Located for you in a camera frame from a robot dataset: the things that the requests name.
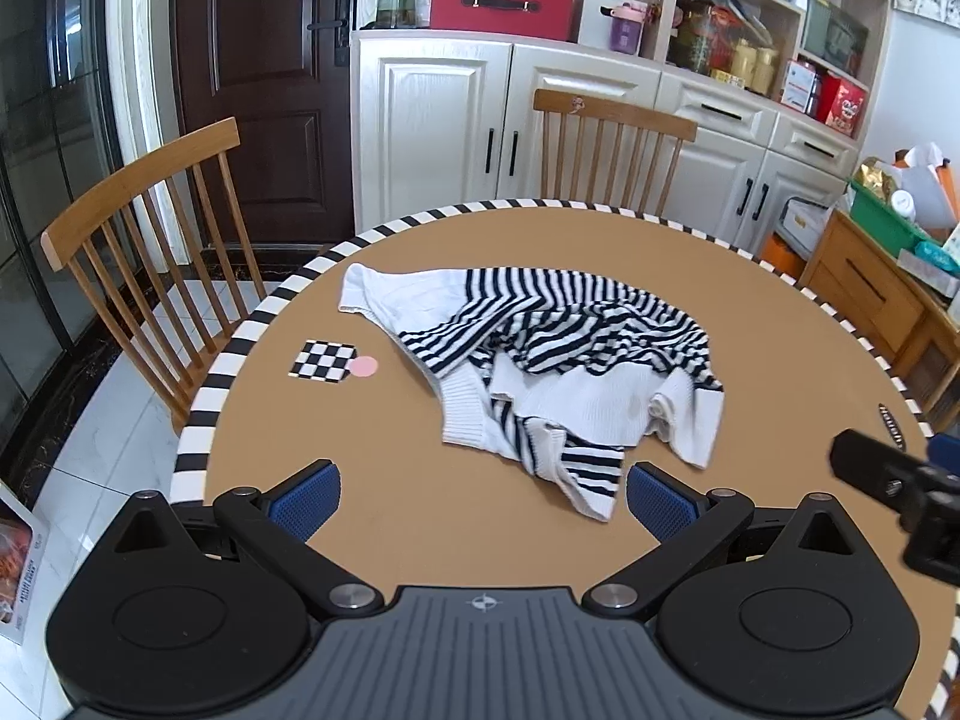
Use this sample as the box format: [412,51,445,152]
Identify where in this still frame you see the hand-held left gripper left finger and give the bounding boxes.
[112,460,385,620]

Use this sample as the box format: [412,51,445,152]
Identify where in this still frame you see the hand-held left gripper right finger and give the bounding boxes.
[581,461,856,620]

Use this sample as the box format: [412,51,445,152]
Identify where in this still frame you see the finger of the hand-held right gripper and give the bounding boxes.
[829,429,953,518]

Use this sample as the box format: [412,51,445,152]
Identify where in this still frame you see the striped black and white sweater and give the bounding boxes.
[337,264,727,522]

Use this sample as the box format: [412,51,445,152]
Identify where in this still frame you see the checkerboard marker card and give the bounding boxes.
[289,340,357,383]

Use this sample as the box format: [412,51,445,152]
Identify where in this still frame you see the wooden sideboard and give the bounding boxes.
[799,210,960,421]

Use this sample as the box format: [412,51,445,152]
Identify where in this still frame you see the tissue pack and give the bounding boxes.
[896,240,960,293]

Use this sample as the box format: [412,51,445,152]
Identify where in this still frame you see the orange box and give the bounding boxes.
[761,234,807,278]

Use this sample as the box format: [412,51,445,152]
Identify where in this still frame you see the green plastic crate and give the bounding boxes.
[849,178,953,256]

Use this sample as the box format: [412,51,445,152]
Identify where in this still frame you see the white storage box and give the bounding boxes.
[780,199,833,256]

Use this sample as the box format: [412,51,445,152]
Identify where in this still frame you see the printed carton box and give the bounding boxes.
[0,484,50,642]

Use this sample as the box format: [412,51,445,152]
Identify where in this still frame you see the red snack package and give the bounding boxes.
[817,75,867,136]

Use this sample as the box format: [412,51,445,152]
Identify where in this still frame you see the wooden spindle-back chair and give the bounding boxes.
[41,118,271,436]
[531,88,698,217]

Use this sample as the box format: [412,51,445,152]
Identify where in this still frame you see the white cabinet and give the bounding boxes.
[351,30,863,256]

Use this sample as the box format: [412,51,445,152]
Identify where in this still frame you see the dark brown door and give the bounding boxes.
[169,0,357,248]

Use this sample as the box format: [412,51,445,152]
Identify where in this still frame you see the yellow jars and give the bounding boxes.
[731,37,781,95]

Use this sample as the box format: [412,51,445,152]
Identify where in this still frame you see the glass sliding door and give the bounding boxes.
[0,0,121,466]

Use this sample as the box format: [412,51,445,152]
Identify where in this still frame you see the white open shelf unit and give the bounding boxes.
[645,0,897,143]

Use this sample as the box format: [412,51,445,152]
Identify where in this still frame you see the red storage box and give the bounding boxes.
[430,0,578,42]

